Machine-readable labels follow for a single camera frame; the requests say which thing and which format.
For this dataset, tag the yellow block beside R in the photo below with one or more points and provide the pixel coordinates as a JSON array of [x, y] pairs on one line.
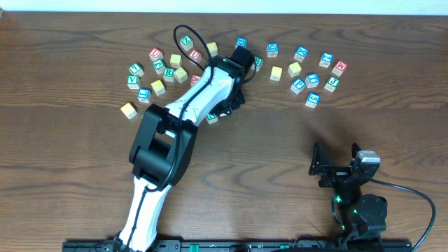
[[181, 74]]

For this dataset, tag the red A block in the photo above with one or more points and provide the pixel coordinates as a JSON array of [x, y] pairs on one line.
[[194, 79]]

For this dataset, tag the green L block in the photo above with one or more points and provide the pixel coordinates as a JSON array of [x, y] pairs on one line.
[[136, 69]]

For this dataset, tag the yellow block lower left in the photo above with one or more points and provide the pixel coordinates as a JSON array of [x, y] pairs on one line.
[[128, 110]]

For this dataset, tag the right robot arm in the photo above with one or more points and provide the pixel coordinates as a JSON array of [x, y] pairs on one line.
[[362, 216]]

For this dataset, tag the green j block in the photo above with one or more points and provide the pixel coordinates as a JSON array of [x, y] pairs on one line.
[[332, 84], [159, 66]]

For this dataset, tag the blue D block right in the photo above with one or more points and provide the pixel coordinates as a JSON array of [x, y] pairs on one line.
[[272, 49]]

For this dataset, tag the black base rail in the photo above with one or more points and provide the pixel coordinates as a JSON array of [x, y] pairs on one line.
[[232, 246]]

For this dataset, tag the blue d block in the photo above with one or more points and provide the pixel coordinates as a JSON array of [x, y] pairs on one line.
[[272, 49], [241, 42]]

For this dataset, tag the green N block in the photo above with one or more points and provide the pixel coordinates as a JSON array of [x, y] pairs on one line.
[[211, 118]]

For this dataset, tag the blue Z block right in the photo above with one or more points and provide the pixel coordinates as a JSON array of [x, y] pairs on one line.
[[325, 60]]

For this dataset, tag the blue X block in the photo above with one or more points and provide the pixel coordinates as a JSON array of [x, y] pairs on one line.
[[300, 53]]

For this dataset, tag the green J block right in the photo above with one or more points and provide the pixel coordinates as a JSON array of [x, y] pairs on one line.
[[332, 84]]

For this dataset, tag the yellow block centre right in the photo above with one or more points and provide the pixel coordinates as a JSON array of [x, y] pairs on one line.
[[276, 73]]

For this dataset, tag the blue P block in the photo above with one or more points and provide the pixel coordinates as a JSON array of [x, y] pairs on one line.
[[297, 86]]

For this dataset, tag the green Z block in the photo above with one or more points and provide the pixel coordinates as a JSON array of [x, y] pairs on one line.
[[186, 42]]

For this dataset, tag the blue E block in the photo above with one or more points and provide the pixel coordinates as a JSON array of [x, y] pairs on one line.
[[312, 80]]

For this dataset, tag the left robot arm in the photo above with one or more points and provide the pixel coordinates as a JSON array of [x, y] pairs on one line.
[[165, 139]]

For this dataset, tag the blue L block left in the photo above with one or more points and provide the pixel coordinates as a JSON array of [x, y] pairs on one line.
[[144, 95]]

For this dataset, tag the green V block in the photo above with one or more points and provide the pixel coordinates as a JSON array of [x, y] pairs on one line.
[[133, 82]]

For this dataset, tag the red u block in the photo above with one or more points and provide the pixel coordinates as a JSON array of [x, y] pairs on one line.
[[195, 56], [155, 54]]

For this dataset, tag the yellow O block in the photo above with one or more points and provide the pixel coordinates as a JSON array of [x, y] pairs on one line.
[[213, 48]]

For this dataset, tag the yellow block upper left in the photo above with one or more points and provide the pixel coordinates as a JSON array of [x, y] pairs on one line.
[[175, 61]]

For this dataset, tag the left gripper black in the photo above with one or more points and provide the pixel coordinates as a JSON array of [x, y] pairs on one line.
[[234, 101]]

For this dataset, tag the green R block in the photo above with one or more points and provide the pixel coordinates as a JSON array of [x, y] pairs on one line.
[[168, 74]]

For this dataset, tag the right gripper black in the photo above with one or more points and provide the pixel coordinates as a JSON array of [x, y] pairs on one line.
[[339, 173]]

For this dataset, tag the red M block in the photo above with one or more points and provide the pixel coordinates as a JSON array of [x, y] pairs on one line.
[[339, 68]]

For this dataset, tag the green J block left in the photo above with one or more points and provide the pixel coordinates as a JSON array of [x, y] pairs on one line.
[[159, 66]]

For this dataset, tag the yellow block middle left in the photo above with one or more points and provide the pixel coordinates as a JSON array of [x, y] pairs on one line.
[[158, 87]]

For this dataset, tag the blue S block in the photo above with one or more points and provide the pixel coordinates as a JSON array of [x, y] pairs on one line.
[[312, 100]]

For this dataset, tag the green B block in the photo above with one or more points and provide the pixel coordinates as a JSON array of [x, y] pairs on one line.
[[257, 63]]

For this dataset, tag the blue D block upper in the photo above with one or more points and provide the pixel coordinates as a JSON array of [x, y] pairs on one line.
[[241, 42]]

